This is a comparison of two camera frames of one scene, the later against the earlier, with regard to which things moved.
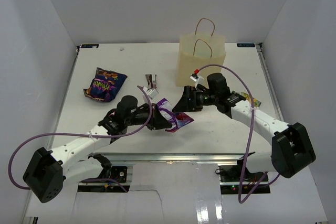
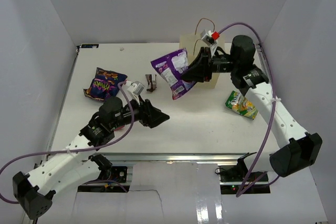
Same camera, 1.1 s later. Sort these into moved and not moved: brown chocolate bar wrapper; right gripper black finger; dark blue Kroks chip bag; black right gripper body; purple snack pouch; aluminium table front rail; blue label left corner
Moved: purple snack pouch; black right gripper body; right gripper black finger
Not moved: dark blue Kroks chip bag; aluminium table front rail; blue label left corner; brown chocolate bar wrapper
